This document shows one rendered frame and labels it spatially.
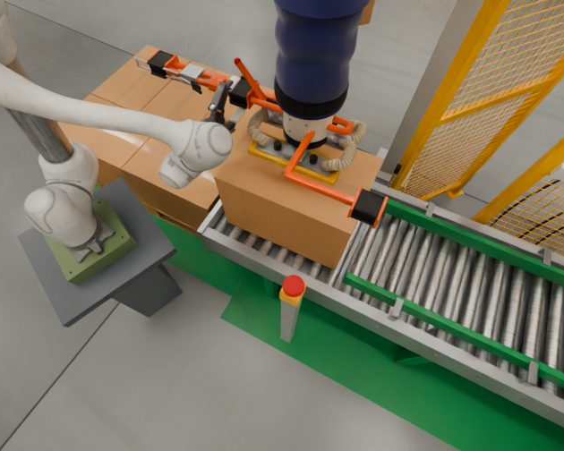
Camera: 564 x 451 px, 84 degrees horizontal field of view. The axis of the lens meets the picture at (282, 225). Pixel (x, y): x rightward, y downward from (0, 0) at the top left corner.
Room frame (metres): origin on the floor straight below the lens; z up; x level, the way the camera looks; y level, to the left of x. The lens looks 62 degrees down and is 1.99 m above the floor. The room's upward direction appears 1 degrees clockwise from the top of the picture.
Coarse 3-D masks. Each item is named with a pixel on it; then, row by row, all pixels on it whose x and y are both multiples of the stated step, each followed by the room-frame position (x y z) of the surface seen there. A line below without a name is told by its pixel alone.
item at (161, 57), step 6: (156, 54) 1.11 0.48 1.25; (162, 54) 1.11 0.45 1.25; (168, 54) 1.11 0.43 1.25; (150, 60) 1.07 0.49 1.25; (156, 60) 1.07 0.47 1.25; (162, 60) 1.07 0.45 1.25; (168, 60) 1.07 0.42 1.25; (174, 60) 1.08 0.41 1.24; (168, 66) 1.05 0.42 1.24; (174, 66) 1.07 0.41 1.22
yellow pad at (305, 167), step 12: (252, 144) 0.79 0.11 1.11; (276, 144) 0.76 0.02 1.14; (264, 156) 0.74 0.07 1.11; (276, 156) 0.73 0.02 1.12; (312, 156) 0.71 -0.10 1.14; (324, 156) 0.74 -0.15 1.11; (300, 168) 0.68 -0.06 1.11; (312, 168) 0.68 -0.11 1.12; (324, 180) 0.63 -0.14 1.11; (336, 180) 0.64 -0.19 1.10
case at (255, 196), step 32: (256, 160) 0.85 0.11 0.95; (224, 192) 0.75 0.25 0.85; (256, 192) 0.69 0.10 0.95; (288, 192) 0.69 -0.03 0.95; (352, 192) 0.69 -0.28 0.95; (256, 224) 0.69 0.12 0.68; (288, 224) 0.62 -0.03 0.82; (320, 224) 0.56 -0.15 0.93; (352, 224) 0.55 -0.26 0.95; (320, 256) 0.54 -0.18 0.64
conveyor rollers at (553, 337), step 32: (224, 224) 0.76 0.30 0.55; (384, 256) 0.58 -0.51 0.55; (416, 256) 0.59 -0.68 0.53; (480, 256) 0.59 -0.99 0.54; (352, 288) 0.42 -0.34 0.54; (416, 288) 0.42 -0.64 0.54; (448, 288) 0.43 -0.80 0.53; (480, 288) 0.43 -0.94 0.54; (512, 288) 0.43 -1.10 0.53; (512, 320) 0.28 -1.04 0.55; (480, 352) 0.15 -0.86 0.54; (544, 352) 0.15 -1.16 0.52; (544, 384) 0.02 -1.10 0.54
